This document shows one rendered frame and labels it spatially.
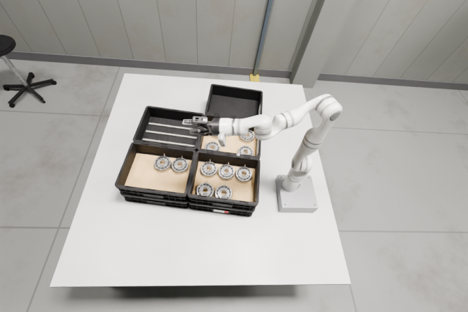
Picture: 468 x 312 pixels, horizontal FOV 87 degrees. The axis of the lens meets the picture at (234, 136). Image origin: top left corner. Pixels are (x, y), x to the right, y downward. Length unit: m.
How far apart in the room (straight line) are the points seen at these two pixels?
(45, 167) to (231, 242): 1.99
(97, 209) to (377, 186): 2.55
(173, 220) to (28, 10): 2.80
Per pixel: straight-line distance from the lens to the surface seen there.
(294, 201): 1.65
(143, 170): 1.64
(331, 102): 1.11
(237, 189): 1.55
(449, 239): 3.23
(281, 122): 1.00
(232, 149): 1.68
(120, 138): 1.97
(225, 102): 1.94
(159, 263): 1.58
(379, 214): 2.89
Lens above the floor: 2.25
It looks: 55 degrees down
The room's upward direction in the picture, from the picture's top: 10 degrees clockwise
